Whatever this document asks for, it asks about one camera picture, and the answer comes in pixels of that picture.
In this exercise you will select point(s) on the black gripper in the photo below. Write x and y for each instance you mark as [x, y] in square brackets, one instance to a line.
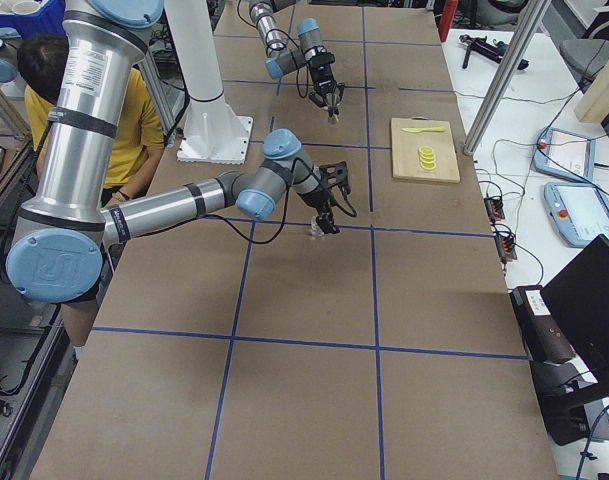
[316, 200]
[323, 78]

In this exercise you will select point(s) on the clear glass cup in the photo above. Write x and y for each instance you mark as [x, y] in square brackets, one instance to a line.
[315, 230]

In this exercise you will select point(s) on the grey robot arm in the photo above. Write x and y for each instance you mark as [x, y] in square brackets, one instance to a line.
[284, 56]
[63, 231]

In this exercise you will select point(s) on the bamboo cutting board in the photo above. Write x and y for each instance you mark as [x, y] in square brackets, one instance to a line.
[405, 155]

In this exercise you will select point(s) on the yellow plastic knife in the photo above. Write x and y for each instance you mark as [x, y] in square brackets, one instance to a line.
[420, 130]

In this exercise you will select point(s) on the person in yellow shirt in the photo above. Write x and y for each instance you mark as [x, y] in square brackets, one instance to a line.
[139, 145]

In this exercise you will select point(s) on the teach pendant far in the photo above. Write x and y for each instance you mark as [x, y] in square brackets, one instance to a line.
[564, 155]

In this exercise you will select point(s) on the teach pendant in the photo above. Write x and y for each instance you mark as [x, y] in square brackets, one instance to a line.
[564, 155]
[579, 211]

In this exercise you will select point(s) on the grey office chair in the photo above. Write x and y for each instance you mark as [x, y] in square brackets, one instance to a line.
[587, 56]

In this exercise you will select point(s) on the teach pendant near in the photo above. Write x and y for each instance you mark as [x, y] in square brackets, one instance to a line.
[579, 211]

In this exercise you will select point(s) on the black laptop monitor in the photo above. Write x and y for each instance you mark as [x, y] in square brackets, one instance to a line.
[578, 300]

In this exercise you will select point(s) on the wooden board leaning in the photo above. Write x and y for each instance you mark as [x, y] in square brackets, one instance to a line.
[594, 105]

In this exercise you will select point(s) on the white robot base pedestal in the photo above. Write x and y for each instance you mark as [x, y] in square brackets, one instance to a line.
[212, 132]

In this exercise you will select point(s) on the aluminium frame post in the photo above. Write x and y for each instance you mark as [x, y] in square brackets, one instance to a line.
[519, 42]

